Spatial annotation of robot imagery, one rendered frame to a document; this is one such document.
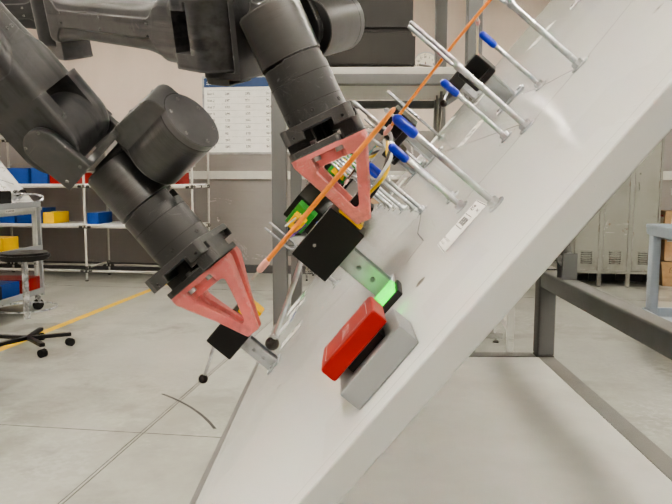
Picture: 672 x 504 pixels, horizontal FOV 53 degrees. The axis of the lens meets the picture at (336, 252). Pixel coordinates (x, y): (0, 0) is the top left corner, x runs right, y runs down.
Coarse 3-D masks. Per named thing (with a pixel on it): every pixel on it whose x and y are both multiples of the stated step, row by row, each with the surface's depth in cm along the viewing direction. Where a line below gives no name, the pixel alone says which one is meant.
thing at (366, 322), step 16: (368, 304) 43; (352, 320) 44; (368, 320) 41; (384, 320) 41; (336, 336) 45; (352, 336) 41; (368, 336) 41; (384, 336) 42; (336, 352) 41; (352, 352) 41; (368, 352) 42; (336, 368) 41; (352, 368) 42
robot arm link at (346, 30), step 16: (240, 0) 60; (320, 0) 62; (336, 0) 63; (352, 0) 65; (240, 16) 61; (320, 16) 62; (336, 16) 62; (352, 16) 64; (240, 32) 61; (336, 32) 62; (352, 32) 65; (240, 48) 62; (320, 48) 63; (336, 48) 64; (240, 64) 62; (256, 64) 64; (208, 80) 65; (224, 80) 64; (240, 80) 63
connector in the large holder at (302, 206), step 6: (300, 204) 131; (306, 204) 132; (294, 210) 132; (300, 210) 132; (288, 216) 134; (294, 216) 131; (300, 216) 132; (312, 216) 131; (288, 222) 133; (306, 222) 133
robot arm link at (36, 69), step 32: (0, 32) 55; (0, 64) 55; (32, 64) 56; (0, 96) 56; (32, 96) 56; (64, 96) 60; (96, 96) 62; (0, 128) 58; (32, 128) 57; (64, 128) 57; (96, 128) 61
